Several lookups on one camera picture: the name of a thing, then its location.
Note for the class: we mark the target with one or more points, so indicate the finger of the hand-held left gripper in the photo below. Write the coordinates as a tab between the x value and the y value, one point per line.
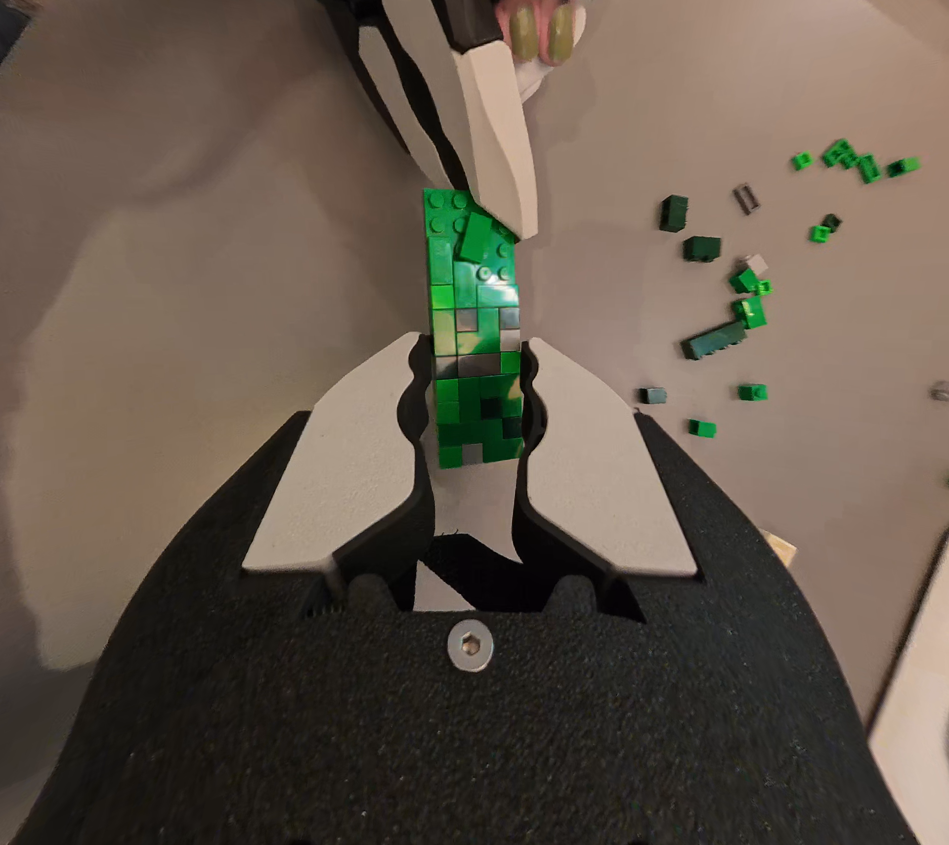
497	133
382	74

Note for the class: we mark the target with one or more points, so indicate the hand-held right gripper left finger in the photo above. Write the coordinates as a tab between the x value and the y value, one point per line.
341	482

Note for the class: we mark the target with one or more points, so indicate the green mosaic brick plate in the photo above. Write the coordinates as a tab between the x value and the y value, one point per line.
467	311

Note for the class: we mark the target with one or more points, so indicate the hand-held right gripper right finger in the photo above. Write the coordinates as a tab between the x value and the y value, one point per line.
608	489

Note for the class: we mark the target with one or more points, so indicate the scattered loose small bricks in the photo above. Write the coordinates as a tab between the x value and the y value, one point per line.
715	339

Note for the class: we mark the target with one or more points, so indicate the green tile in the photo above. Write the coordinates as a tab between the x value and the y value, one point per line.
474	239

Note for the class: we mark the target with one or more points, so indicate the cream brick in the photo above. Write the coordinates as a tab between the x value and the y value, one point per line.
782	548

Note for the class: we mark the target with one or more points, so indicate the white book stand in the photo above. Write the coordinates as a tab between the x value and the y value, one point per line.
919	711

